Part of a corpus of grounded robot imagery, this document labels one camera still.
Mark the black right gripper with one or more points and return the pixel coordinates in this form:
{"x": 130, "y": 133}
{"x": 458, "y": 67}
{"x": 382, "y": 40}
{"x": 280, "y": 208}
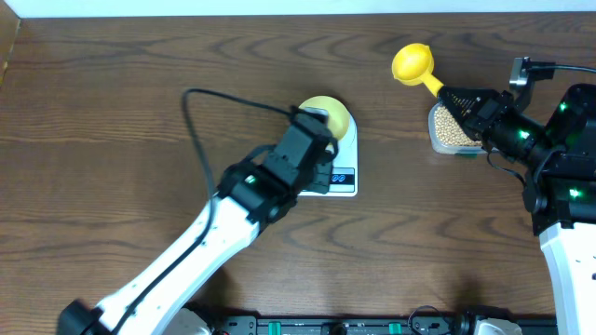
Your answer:
{"x": 489, "y": 106}

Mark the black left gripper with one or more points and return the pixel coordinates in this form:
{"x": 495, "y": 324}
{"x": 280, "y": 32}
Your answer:
{"x": 319, "y": 163}

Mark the yellow measuring scoop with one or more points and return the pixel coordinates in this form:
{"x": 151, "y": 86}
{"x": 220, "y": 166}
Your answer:
{"x": 413, "y": 65}

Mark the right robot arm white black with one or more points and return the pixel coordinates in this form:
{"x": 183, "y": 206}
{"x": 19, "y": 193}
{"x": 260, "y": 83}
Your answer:
{"x": 559, "y": 183}

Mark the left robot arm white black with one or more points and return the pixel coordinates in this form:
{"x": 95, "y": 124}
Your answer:
{"x": 248, "y": 199}

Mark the white digital kitchen scale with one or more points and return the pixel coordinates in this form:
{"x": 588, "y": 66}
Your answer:
{"x": 345, "y": 167}

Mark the pale yellow bowl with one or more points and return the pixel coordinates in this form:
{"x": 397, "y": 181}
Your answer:
{"x": 339, "y": 120}

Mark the clear plastic container of soybeans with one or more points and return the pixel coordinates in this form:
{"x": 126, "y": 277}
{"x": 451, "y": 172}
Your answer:
{"x": 446, "y": 136}

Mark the cardboard panel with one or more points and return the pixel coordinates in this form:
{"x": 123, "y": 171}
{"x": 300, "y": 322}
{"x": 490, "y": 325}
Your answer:
{"x": 9, "y": 29}

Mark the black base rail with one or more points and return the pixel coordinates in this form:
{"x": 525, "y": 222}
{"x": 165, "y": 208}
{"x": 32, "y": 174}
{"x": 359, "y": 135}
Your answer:
{"x": 425, "y": 320}

